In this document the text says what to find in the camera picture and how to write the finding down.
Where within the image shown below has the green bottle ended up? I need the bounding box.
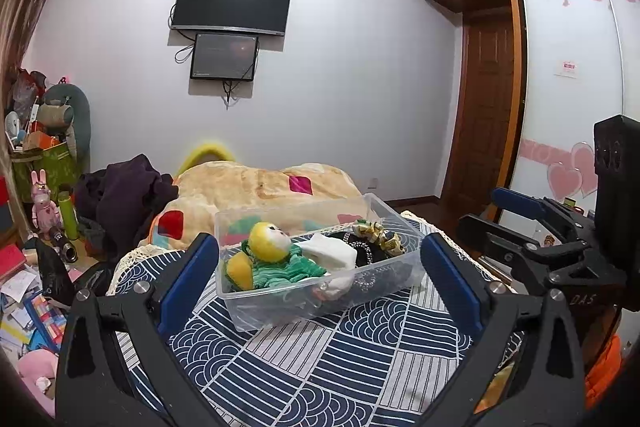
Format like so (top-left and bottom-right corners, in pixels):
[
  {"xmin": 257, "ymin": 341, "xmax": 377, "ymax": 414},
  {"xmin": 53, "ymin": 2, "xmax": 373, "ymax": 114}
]
[{"xmin": 57, "ymin": 190, "xmax": 80, "ymax": 241}]

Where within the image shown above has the green storage box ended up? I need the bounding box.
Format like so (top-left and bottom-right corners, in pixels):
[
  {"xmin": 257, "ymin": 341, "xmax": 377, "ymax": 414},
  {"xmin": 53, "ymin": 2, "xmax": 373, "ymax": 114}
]
[{"xmin": 11, "ymin": 142, "xmax": 79, "ymax": 208}]

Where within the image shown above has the yellow-headed doll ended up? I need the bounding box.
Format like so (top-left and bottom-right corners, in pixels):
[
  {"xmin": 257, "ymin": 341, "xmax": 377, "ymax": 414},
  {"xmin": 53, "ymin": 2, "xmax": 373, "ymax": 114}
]
[{"xmin": 222, "ymin": 222, "xmax": 328, "ymax": 294}]

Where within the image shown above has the yellow curved object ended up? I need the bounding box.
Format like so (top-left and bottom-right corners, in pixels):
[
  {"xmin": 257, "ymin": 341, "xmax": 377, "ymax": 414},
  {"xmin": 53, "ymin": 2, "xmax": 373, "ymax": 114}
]
[{"xmin": 175, "ymin": 143, "xmax": 237, "ymax": 176}]

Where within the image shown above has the small black monitor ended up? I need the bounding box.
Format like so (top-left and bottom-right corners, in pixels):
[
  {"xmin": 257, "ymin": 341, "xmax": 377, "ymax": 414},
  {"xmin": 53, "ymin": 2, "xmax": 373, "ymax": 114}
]
[{"xmin": 190, "ymin": 33, "xmax": 260, "ymax": 82}]

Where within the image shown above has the brown wooden door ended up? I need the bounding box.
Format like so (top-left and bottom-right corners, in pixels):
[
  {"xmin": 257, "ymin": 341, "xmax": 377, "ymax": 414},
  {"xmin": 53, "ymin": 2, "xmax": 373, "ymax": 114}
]
[{"xmin": 440, "ymin": 7, "xmax": 524, "ymax": 221}]

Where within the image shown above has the black hanging cable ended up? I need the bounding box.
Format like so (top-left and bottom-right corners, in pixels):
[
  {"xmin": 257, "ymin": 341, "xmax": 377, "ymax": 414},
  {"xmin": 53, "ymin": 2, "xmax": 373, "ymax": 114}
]
[{"xmin": 222, "ymin": 79, "xmax": 242, "ymax": 111}]

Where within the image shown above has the black looped cable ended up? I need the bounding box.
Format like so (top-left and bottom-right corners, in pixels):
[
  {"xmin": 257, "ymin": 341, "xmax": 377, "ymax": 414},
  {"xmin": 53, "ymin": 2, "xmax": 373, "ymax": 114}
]
[{"xmin": 173, "ymin": 41, "xmax": 197, "ymax": 64}]

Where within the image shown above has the grey green plush toy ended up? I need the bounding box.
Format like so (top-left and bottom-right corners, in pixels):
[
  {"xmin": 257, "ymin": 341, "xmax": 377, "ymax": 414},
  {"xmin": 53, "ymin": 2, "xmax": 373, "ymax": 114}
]
[{"xmin": 42, "ymin": 79, "xmax": 92, "ymax": 174}]

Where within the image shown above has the yellow green scrunchie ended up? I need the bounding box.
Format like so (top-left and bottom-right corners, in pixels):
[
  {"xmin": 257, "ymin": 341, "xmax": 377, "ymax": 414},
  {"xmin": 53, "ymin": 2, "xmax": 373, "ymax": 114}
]
[{"xmin": 352, "ymin": 219, "xmax": 407, "ymax": 256}]

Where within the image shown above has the white sliding wardrobe door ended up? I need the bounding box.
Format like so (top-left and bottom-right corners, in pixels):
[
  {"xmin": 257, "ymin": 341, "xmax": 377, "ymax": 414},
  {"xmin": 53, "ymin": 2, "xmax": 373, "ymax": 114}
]
[{"xmin": 506, "ymin": 0, "xmax": 640, "ymax": 219}]

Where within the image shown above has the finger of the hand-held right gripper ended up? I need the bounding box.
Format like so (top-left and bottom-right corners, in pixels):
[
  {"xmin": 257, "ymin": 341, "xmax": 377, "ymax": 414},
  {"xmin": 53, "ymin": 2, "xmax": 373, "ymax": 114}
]
[
  {"xmin": 491, "ymin": 187, "xmax": 597, "ymax": 234},
  {"xmin": 457, "ymin": 213, "xmax": 594, "ymax": 276}
]

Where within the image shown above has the pile of papers and books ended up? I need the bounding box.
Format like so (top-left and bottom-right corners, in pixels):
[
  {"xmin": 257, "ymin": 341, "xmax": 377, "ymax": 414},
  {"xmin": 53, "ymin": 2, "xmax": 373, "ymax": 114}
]
[{"xmin": 0, "ymin": 267, "xmax": 69, "ymax": 359}]

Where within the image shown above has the orange cloth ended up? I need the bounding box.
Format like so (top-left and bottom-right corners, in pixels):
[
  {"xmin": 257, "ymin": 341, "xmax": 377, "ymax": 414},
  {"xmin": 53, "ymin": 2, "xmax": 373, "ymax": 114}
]
[{"xmin": 584, "ymin": 332, "xmax": 624, "ymax": 409}]

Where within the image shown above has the clear plastic storage box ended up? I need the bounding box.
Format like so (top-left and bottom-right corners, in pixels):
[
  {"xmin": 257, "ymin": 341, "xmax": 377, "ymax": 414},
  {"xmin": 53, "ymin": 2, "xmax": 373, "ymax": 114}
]
[{"xmin": 214, "ymin": 193, "xmax": 428, "ymax": 333}]

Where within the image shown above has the large black television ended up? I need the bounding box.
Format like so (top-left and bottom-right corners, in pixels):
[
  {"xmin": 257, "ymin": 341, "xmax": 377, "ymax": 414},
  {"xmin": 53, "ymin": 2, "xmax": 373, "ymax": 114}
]
[{"xmin": 170, "ymin": 0, "xmax": 294, "ymax": 37}]

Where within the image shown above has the white crochet bedspread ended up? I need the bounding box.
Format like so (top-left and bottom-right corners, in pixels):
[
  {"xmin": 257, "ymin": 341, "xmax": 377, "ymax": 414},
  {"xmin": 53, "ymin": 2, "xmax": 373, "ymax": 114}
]
[{"xmin": 106, "ymin": 244, "xmax": 169, "ymax": 299}]

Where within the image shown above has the pink rabbit figure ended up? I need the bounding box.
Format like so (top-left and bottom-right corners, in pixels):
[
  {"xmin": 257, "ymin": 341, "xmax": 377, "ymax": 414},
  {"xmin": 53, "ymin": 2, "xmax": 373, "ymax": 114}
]
[{"xmin": 30, "ymin": 169, "xmax": 64, "ymax": 231}]

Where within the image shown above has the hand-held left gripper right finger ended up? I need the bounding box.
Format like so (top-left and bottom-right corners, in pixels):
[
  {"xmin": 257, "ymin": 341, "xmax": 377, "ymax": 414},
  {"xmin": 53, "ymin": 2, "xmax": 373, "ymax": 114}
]
[{"xmin": 415, "ymin": 232, "xmax": 587, "ymax": 427}]

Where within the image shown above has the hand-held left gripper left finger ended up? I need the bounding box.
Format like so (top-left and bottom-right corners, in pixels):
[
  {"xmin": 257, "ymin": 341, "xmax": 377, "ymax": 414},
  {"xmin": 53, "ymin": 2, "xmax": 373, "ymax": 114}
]
[{"xmin": 55, "ymin": 232, "xmax": 231, "ymax": 427}]

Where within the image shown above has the black beaded cloth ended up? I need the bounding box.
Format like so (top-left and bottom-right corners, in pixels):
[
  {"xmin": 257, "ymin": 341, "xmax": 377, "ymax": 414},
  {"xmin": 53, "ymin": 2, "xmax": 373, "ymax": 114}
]
[{"xmin": 327, "ymin": 229, "xmax": 397, "ymax": 294}]

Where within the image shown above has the white cloth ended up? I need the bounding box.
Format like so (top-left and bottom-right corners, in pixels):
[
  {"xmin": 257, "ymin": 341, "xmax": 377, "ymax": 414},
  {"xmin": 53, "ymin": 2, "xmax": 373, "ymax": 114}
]
[{"xmin": 295, "ymin": 234, "xmax": 359, "ymax": 271}]

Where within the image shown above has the black camera lens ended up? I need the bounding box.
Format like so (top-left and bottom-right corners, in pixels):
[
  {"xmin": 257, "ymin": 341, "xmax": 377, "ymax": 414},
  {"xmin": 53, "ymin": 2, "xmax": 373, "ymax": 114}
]
[{"xmin": 47, "ymin": 224, "xmax": 80, "ymax": 264}]

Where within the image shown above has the dark clothes pile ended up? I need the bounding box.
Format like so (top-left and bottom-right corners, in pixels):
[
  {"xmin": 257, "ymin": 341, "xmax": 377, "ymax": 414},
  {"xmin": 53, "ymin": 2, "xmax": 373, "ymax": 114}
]
[{"xmin": 75, "ymin": 154, "xmax": 180, "ymax": 254}]

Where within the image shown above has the blue white patterned bed cover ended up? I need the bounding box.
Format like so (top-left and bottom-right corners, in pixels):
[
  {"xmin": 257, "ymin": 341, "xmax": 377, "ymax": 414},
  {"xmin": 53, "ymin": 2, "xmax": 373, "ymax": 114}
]
[{"xmin": 107, "ymin": 212, "xmax": 532, "ymax": 427}]

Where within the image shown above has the small white fan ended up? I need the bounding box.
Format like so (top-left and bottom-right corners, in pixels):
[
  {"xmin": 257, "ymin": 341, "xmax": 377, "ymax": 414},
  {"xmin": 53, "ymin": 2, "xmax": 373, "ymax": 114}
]
[{"xmin": 5, "ymin": 111, "xmax": 29, "ymax": 148}]

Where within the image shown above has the pink plush toy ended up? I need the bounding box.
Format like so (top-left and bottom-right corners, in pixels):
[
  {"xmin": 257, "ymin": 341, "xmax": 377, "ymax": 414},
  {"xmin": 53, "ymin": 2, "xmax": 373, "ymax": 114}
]
[{"xmin": 17, "ymin": 349, "xmax": 59, "ymax": 409}]

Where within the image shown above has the beige fleece blanket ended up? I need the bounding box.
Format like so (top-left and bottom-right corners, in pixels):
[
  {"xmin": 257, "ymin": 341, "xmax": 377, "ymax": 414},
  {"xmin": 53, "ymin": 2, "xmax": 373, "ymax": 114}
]
[{"xmin": 132, "ymin": 161, "xmax": 375, "ymax": 254}]

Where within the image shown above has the black plastic bag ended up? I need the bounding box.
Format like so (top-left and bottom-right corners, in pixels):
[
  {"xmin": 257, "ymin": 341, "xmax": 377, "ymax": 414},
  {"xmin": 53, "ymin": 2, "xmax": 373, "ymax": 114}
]
[{"xmin": 35, "ymin": 239, "xmax": 112, "ymax": 309}]

